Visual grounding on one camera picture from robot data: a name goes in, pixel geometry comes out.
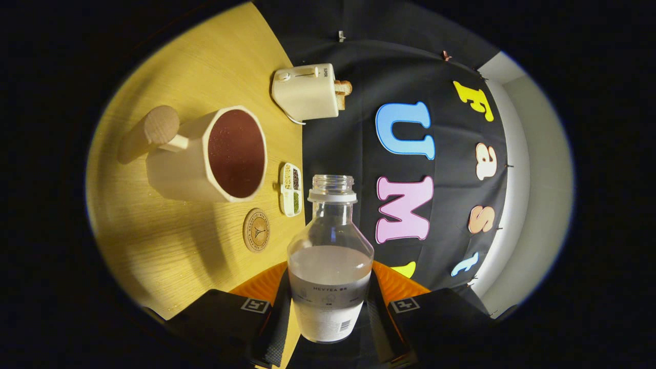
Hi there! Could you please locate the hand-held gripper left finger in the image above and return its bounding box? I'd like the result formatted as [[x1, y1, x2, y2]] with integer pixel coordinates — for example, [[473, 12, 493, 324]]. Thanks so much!
[[163, 261, 294, 368]]

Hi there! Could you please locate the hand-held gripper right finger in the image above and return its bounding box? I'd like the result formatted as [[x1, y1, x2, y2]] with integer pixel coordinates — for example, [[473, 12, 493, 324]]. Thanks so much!
[[366, 260, 496, 367]]

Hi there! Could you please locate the clear plastic juice bottle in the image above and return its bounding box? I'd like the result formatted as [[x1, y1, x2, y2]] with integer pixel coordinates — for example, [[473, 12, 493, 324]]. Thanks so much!
[[287, 174, 375, 344]]

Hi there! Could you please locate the round wooden coaster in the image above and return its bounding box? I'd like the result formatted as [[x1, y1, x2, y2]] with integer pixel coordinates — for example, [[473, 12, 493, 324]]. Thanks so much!
[[242, 208, 271, 253]]

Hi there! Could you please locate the white cup with wooden handle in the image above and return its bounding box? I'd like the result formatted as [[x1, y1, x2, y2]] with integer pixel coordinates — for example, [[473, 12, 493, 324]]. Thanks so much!
[[118, 105, 268, 203]]

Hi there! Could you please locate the white divided seasoning dish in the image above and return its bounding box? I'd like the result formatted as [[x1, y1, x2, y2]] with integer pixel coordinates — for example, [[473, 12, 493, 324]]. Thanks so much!
[[279, 162, 303, 217]]

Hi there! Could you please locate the wooden table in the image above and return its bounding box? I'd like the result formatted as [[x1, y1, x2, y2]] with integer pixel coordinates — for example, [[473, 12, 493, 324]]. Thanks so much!
[[85, 2, 305, 321]]

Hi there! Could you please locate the cream white toaster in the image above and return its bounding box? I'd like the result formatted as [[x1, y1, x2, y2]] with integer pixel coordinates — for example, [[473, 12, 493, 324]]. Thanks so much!
[[271, 63, 340, 121]]

